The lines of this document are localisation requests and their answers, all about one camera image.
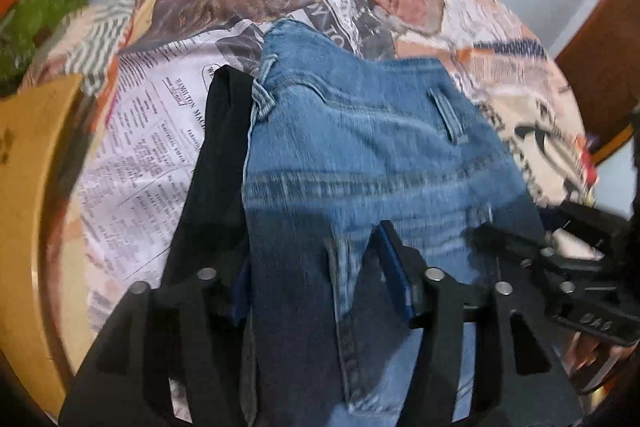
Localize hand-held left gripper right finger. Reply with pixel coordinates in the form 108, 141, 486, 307
366, 221, 584, 427

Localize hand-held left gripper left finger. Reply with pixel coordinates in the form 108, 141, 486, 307
59, 256, 252, 427

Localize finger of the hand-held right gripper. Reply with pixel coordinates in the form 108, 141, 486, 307
470, 223, 606, 275
520, 257, 623, 310

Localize black pants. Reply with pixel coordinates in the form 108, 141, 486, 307
165, 64, 268, 427

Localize blue denim pants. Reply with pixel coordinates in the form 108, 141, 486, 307
240, 19, 551, 415

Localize printed blanket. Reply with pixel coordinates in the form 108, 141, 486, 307
30, 0, 600, 413

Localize wooden door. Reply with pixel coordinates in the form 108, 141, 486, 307
554, 0, 640, 166

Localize green and red fabric pile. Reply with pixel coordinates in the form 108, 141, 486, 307
0, 0, 91, 94

